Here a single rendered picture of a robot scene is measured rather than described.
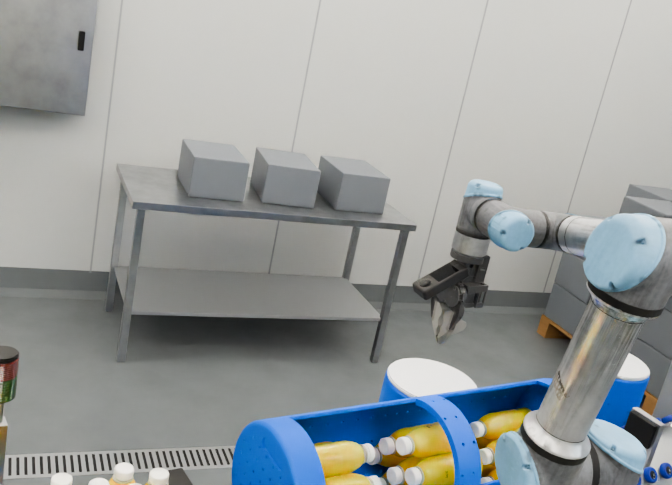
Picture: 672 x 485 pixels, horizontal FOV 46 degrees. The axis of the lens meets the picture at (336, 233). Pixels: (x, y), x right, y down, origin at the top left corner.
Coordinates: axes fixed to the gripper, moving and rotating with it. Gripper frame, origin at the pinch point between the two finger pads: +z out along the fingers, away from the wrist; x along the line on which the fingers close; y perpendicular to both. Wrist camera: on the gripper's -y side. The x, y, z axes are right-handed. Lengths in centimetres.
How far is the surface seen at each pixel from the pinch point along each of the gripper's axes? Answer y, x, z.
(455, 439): 4.2, -8.9, 20.3
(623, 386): 116, 25, 40
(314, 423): -18.5, 12.1, 25.9
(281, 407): 90, 184, 141
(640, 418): 89, 0, 33
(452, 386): 46, 34, 37
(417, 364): 43, 48, 37
